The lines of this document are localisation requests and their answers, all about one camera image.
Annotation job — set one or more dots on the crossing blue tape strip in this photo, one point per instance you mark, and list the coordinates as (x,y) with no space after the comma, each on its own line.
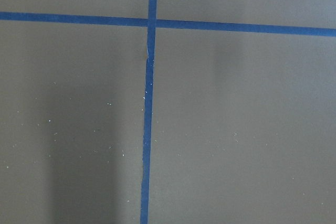
(162,23)

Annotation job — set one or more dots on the long blue tape strip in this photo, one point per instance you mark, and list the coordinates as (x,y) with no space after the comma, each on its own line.
(148,103)

